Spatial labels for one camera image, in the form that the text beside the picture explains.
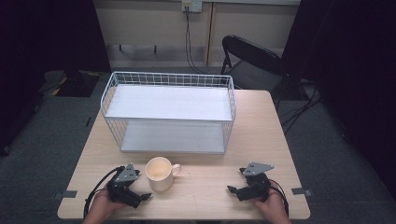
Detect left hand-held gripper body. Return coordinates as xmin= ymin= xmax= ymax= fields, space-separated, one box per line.
xmin=106 ymin=162 xmax=143 ymax=209

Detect cream ceramic mug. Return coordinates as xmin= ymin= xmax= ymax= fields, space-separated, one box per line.
xmin=145 ymin=156 xmax=183 ymax=192

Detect black folding chair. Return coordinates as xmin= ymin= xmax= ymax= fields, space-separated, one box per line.
xmin=219 ymin=35 xmax=290 ymax=94

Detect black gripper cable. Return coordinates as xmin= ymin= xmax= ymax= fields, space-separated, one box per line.
xmin=82 ymin=165 xmax=126 ymax=219
xmin=268 ymin=178 xmax=290 ymax=217

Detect white wire shelf rack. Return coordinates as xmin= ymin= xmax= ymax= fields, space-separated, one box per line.
xmin=100 ymin=71 xmax=238 ymax=155

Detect grey floor tape mark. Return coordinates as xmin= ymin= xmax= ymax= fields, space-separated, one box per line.
xmin=290 ymin=187 xmax=314 ymax=198
xmin=53 ymin=189 xmax=78 ymax=201

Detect person's right hand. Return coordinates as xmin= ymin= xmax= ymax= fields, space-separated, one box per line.
xmin=250 ymin=180 xmax=290 ymax=220

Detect black floor cables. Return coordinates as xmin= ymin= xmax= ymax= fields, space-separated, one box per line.
xmin=276 ymin=78 xmax=323 ymax=135

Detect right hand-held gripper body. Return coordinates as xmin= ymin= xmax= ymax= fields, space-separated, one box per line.
xmin=234 ymin=161 xmax=276 ymax=203

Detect black wall socket cable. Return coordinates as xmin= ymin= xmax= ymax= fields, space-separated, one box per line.
xmin=184 ymin=8 xmax=207 ymax=75

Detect black curtain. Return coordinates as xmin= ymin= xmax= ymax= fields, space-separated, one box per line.
xmin=280 ymin=0 xmax=396 ymax=190

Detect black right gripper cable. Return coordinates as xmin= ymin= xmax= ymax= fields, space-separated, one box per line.
xmin=268 ymin=178 xmax=290 ymax=217

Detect person's left hand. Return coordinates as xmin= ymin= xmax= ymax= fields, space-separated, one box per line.
xmin=88 ymin=188 xmax=129 ymax=222

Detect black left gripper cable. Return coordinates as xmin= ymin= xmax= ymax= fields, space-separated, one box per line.
xmin=82 ymin=165 xmax=126 ymax=219

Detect white wall socket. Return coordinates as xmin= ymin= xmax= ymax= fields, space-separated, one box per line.
xmin=181 ymin=0 xmax=204 ymax=14

